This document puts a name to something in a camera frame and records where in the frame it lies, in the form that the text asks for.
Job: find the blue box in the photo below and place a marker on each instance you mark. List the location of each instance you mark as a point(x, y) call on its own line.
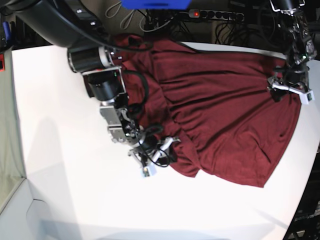
point(156, 4)

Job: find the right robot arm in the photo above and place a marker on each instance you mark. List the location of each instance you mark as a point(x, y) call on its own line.
point(90, 52)

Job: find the black power strip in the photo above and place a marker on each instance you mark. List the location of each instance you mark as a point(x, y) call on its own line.
point(216, 15)

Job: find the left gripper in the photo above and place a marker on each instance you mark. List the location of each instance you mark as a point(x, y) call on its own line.
point(290, 80)

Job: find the red box at left edge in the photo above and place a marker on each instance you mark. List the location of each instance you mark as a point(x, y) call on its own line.
point(2, 62)

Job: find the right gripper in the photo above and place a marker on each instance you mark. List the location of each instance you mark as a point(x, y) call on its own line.
point(150, 153)

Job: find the dark red t-shirt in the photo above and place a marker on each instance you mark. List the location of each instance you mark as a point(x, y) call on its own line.
point(219, 106)

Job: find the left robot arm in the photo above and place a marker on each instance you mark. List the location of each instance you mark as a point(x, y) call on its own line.
point(298, 47)

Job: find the blue handle at left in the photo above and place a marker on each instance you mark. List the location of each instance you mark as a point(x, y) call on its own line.
point(7, 31)

